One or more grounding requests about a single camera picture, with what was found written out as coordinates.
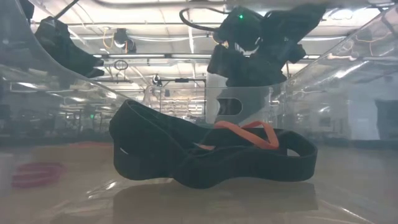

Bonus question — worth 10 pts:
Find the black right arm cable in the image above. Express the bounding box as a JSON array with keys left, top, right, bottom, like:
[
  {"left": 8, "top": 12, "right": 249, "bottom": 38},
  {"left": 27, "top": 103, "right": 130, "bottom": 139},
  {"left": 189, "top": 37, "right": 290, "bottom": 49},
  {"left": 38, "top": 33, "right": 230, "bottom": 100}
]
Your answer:
[{"left": 179, "top": 6, "right": 226, "bottom": 32}]

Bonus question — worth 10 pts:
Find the orange rubber band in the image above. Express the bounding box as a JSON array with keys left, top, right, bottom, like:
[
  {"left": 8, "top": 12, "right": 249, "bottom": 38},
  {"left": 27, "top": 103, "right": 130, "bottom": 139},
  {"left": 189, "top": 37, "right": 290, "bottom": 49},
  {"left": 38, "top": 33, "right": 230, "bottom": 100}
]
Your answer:
[{"left": 195, "top": 120, "right": 280, "bottom": 151}]

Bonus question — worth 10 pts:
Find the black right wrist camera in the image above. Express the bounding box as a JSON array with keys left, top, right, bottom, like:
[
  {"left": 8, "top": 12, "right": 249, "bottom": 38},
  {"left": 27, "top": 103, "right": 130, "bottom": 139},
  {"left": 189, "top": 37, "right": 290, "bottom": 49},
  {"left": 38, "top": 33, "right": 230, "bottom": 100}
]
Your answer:
[{"left": 214, "top": 6, "right": 265, "bottom": 52}]

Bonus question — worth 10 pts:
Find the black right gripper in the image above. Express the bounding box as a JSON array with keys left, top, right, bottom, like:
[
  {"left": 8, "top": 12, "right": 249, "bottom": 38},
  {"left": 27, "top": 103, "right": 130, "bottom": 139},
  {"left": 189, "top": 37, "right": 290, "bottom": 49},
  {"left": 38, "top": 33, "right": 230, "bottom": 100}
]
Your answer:
[{"left": 207, "top": 3, "right": 327, "bottom": 88}]

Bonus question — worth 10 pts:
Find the overhead rig camera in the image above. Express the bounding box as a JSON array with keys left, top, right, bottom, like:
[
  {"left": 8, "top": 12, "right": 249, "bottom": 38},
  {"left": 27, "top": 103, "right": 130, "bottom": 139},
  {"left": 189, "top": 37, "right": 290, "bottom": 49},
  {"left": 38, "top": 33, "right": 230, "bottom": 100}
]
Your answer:
[{"left": 112, "top": 27, "right": 137, "bottom": 54}]

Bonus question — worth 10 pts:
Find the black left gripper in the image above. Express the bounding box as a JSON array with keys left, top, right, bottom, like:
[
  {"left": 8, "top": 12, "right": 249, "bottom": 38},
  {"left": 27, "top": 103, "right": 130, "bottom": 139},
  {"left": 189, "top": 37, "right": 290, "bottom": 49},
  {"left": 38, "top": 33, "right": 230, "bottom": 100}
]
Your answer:
[{"left": 33, "top": 16, "right": 106, "bottom": 78}]

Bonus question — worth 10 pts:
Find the dark red rubber band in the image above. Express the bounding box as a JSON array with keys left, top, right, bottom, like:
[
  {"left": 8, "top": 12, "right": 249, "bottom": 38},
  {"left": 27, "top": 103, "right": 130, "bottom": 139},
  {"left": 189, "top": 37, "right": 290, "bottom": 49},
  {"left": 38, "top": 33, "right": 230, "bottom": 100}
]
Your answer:
[{"left": 11, "top": 161, "right": 67, "bottom": 189}]

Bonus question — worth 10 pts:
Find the clear plastic bin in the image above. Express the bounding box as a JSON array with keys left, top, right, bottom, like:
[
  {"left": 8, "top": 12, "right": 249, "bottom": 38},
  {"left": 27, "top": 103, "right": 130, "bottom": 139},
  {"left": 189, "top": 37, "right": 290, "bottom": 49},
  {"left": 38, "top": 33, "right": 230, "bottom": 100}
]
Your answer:
[{"left": 0, "top": 0, "right": 398, "bottom": 224}]

